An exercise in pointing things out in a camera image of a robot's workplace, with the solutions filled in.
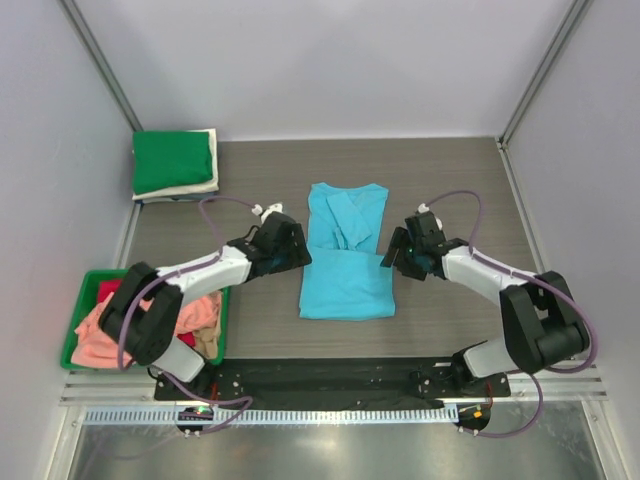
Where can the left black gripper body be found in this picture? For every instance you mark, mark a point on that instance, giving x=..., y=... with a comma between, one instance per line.
x=292, y=255

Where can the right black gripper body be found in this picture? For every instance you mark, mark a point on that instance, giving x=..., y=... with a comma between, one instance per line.
x=407, y=260

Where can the light blue t shirt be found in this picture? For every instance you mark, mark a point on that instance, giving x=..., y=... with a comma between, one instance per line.
x=345, y=280

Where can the green plastic bin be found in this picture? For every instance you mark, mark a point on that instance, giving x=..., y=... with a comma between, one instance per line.
x=87, y=300

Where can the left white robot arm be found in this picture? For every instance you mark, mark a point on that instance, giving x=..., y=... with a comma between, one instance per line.
x=142, y=315

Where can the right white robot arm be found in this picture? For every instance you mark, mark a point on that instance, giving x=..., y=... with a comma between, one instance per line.
x=541, y=324

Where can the folded grey blue t shirt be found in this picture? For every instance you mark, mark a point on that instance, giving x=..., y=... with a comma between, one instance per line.
x=193, y=197

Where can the folded cream t shirt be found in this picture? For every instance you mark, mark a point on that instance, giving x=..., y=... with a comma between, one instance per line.
x=212, y=175

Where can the salmon pink t shirt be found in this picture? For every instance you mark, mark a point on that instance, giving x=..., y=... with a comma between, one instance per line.
x=95, y=349

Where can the beige t shirt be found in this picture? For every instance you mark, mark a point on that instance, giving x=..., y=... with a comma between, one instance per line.
x=207, y=340

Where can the folded green t shirt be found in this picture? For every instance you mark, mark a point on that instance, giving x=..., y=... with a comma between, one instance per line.
x=170, y=162

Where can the red t shirt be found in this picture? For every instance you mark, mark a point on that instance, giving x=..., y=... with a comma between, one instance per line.
x=107, y=288

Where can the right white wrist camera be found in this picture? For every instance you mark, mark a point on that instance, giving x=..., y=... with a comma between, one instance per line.
x=424, y=209

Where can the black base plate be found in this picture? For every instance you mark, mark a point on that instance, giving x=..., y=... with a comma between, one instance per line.
x=342, y=384

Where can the aluminium rail front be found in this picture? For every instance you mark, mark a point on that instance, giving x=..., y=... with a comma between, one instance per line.
x=86, y=387

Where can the white slotted cable duct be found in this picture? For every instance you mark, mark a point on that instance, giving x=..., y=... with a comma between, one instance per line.
x=183, y=415

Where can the left aluminium frame post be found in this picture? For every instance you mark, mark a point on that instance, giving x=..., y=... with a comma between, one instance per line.
x=83, y=31

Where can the aluminium frame post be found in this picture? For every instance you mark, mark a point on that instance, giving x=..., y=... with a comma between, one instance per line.
x=559, y=41
x=83, y=31

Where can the right aluminium frame post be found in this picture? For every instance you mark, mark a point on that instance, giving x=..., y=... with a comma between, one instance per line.
x=559, y=41

